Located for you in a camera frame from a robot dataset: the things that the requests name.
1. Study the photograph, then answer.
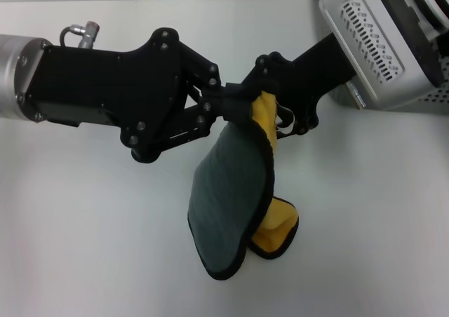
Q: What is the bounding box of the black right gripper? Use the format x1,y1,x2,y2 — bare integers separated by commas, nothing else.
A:
241,36,355,135

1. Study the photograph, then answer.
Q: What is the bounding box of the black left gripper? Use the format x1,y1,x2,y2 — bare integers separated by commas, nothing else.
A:
26,26,262,164

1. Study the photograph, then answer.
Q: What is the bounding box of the yellow grey black-trimmed towel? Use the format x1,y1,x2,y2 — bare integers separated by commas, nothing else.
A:
185,90,301,281

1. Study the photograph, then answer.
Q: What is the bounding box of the grey perforated storage basket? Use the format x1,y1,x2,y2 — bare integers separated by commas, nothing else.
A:
318,11,449,114

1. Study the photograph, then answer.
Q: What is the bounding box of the left gripper silver cable connector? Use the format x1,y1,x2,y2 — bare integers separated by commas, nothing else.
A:
60,21,101,50

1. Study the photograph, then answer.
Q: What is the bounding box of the right gripper silver cable connector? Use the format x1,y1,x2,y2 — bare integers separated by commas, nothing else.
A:
346,81,368,110

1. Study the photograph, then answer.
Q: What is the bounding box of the gripper silver cable connector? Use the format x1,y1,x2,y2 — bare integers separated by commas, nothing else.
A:
60,21,101,50
346,81,368,110

